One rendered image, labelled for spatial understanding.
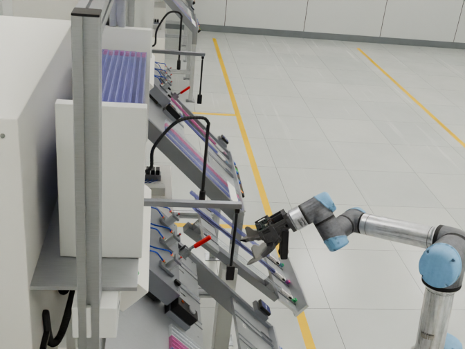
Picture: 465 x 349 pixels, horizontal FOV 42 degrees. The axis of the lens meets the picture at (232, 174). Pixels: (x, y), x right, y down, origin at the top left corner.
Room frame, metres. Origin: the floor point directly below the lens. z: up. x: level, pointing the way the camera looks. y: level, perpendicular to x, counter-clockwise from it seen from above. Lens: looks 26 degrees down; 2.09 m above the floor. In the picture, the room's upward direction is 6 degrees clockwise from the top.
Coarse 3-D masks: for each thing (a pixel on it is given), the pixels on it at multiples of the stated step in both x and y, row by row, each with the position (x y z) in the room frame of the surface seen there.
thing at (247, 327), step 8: (232, 304) 1.60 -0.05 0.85; (240, 304) 1.64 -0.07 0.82; (232, 312) 1.56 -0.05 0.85; (240, 312) 1.58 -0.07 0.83; (248, 312) 1.63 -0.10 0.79; (240, 320) 1.54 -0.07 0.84; (248, 320) 1.59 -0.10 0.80; (256, 320) 1.63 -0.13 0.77; (240, 328) 1.49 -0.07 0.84; (248, 328) 1.54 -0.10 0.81; (256, 328) 1.58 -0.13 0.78; (264, 328) 1.63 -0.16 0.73; (240, 336) 1.45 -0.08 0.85; (248, 336) 1.50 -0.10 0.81; (256, 336) 1.54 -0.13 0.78; (264, 336) 1.58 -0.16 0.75; (240, 344) 1.41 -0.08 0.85; (248, 344) 1.45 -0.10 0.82; (256, 344) 1.49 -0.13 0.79; (264, 344) 1.54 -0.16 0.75; (272, 344) 1.56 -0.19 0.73
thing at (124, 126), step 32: (96, 0) 0.96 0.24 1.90; (128, 32) 1.59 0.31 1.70; (64, 128) 1.00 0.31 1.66; (128, 128) 1.01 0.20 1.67; (64, 160) 1.00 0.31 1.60; (128, 160) 1.02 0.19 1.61; (64, 192) 1.00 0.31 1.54; (128, 192) 1.02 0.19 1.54; (64, 224) 1.00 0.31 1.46; (128, 224) 1.02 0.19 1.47; (64, 256) 1.00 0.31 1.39; (128, 256) 1.02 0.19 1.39; (32, 288) 0.90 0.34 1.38; (64, 288) 0.91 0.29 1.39; (128, 288) 0.92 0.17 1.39
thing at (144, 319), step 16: (192, 272) 1.54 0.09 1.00; (192, 288) 1.46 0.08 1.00; (144, 304) 1.19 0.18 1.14; (160, 304) 1.25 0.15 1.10; (192, 304) 1.38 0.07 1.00; (128, 320) 1.09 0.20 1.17; (144, 320) 1.14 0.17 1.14; (160, 320) 1.19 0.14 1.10; (128, 336) 1.04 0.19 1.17; (144, 336) 1.08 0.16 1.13; (160, 336) 1.13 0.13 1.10; (192, 336) 1.24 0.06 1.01
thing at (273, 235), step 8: (264, 216) 1.82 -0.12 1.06; (272, 216) 1.81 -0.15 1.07; (280, 216) 1.80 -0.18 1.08; (288, 216) 1.79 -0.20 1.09; (256, 224) 1.80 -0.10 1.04; (264, 224) 1.77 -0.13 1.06; (272, 224) 1.78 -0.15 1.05; (280, 224) 1.79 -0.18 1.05; (288, 224) 1.79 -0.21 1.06; (264, 232) 1.76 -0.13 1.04; (272, 232) 1.76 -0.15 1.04; (280, 232) 1.78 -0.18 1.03; (264, 240) 1.76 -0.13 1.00; (272, 240) 1.76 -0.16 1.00; (280, 240) 1.77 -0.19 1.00
